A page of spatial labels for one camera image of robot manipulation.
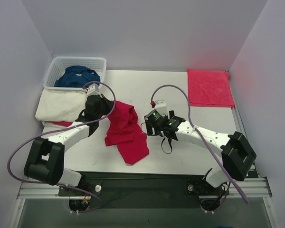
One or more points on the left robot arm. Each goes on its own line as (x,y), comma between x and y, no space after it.
(45,161)

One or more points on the crimson red t-shirt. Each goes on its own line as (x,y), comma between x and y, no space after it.
(126,134)

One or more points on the folded white t-shirt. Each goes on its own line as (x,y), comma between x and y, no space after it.
(57,106)

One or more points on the blue t-shirt in basket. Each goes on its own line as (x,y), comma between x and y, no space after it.
(76,77)

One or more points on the pink microfiber towel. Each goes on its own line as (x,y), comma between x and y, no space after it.
(208,88)

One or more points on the folded red t-shirt under stack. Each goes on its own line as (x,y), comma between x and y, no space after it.
(62,124)

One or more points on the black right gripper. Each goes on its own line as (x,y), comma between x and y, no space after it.
(149,126)

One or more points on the aluminium mounting rail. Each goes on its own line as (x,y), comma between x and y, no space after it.
(165,184)

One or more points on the white plastic laundry basket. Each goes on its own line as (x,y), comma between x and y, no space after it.
(59,64)

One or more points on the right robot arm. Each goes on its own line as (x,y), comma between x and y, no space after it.
(234,149)

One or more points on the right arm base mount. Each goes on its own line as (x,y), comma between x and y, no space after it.
(202,189)

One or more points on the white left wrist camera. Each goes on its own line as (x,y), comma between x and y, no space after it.
(92,89)

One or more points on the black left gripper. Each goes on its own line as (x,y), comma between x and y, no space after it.
(107,104)

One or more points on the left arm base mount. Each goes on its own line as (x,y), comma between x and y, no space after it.
(86,184)

